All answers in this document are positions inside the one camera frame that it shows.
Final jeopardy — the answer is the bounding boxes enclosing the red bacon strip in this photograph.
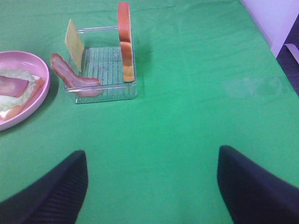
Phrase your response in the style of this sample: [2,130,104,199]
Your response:
[50,53,101,88]

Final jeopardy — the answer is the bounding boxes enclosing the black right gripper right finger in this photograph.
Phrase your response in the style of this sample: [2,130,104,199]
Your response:
[217,146,299,224]

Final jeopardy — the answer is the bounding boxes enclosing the pink round plate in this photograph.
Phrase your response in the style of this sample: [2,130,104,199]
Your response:
[0,51,50,131]

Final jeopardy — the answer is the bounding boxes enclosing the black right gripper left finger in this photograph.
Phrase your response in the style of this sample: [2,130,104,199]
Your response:
[0,150,88,224]

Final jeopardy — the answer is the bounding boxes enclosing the right clear plastic container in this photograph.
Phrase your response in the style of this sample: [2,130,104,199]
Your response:
[64,26,138,104]

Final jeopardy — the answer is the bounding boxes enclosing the bread slice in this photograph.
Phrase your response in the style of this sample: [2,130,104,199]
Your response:
[0,76,44,121]
[117,2,134,82]

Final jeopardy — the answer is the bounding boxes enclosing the green lettuce leaf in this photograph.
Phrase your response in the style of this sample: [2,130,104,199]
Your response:
[0,69,44,111]

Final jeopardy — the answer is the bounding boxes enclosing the yellow cheese slice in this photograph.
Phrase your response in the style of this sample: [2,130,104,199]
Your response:
[64,19,85,72]

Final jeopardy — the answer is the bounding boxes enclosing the green tablecloth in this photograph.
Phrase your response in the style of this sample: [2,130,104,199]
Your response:
[0,0,299,224]

